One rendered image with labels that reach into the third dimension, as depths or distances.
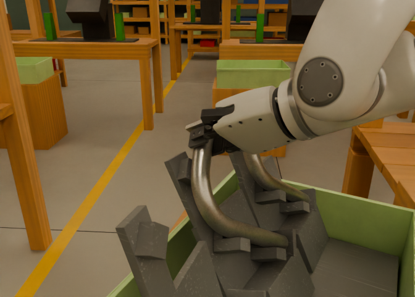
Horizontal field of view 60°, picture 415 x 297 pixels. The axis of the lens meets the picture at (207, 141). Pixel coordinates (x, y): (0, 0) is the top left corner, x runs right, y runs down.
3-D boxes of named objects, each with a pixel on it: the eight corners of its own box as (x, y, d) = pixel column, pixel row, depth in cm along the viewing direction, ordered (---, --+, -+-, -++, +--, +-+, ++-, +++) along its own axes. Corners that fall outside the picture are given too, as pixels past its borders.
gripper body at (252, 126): (315, 105, 53) (253, 126, 60) (275, 66, 46) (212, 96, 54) (317, 150, 49) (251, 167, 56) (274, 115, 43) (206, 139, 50)
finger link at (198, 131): (224, 120, 55) (193, 132, 59) (210, 110, 53) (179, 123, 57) (222, 138, 53) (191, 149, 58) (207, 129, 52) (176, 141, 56)
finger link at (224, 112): (260, 110, 50) (247, 129, 55) (205, 98, 49) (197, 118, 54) (259, 118, 49) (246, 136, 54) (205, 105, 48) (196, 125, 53)
